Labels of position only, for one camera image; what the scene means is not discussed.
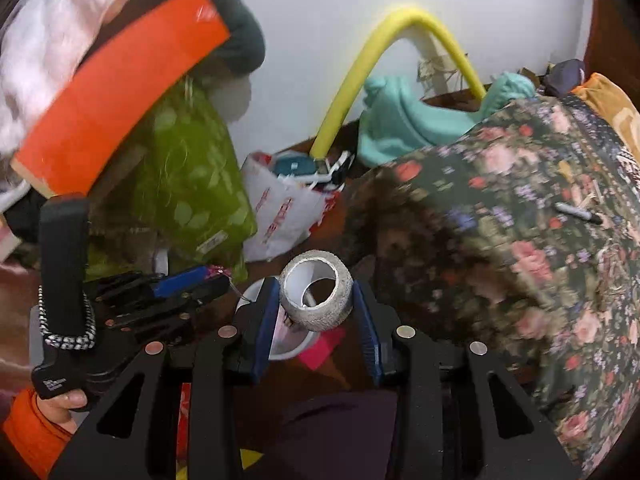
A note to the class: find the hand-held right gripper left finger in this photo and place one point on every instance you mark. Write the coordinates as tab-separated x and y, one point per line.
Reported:
262	325

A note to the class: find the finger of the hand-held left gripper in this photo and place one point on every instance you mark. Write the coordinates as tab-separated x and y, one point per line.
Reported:
182	280
210	292

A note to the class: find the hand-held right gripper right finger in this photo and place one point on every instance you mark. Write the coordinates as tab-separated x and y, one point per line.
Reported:
367	330

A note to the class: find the small pink wrapper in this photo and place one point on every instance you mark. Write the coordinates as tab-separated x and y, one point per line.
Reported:
219	272

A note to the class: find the clear plastic cup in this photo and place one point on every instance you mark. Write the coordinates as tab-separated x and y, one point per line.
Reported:
287	346

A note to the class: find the grey tape roll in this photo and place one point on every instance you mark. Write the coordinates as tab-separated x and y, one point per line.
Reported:
325	317

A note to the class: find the person's left forearm orange sleeve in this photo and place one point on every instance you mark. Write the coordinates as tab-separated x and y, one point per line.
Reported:
27	435

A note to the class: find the person's left hand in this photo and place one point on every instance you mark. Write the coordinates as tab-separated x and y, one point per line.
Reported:
65	407

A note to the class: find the pink paper sheet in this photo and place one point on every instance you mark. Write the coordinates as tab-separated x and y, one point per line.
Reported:
320	350

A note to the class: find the green leaf-print bag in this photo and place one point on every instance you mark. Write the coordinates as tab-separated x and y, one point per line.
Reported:
195	185

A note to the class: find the white plastic bag red print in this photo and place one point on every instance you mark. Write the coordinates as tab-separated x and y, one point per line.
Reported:
280	215

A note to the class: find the person's left leg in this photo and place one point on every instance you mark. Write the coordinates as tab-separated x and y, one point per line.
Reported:
330	435

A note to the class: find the floral bed cover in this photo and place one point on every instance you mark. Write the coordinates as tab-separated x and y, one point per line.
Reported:
500	260

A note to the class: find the teal packet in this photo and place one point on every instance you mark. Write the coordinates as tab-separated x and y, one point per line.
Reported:
292	165

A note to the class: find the orange box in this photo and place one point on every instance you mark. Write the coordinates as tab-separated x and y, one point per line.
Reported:
115	95

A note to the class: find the teal cloth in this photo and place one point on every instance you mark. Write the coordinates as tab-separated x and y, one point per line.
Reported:
405	125

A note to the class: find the white towel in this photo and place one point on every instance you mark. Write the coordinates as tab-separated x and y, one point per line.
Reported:
45	50

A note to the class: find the yellow foam tube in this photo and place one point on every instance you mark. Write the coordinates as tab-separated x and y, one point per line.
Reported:
350	95

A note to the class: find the black grey marker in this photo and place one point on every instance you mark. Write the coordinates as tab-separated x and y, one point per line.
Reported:
580	213

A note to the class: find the dark grey pillow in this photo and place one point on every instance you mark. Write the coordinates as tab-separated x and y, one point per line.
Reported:
235	25

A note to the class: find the dark grey bag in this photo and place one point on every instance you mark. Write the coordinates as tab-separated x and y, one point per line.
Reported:
565	77

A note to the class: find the colourful patterned blanket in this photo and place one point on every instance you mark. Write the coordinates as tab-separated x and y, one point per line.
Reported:
610	105

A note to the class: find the wall socket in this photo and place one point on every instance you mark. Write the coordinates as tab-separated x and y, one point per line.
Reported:
434	72

